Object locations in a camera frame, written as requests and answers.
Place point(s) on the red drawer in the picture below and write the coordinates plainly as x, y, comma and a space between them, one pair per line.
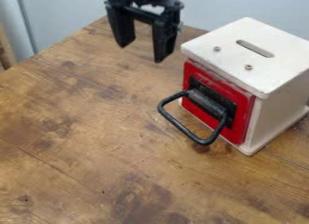
226, 94

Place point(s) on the white wooden box cabinet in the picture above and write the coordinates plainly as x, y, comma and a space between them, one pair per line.
266, 62

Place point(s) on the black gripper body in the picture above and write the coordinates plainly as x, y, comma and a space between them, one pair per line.
150, 10

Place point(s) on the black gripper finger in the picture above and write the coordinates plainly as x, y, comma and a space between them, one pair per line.
164, 33
122, 25

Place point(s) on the black metal drawer handle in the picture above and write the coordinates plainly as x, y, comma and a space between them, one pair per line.
222, 108

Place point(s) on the wooden object at left edge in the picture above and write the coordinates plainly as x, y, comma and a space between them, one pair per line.
6, 55

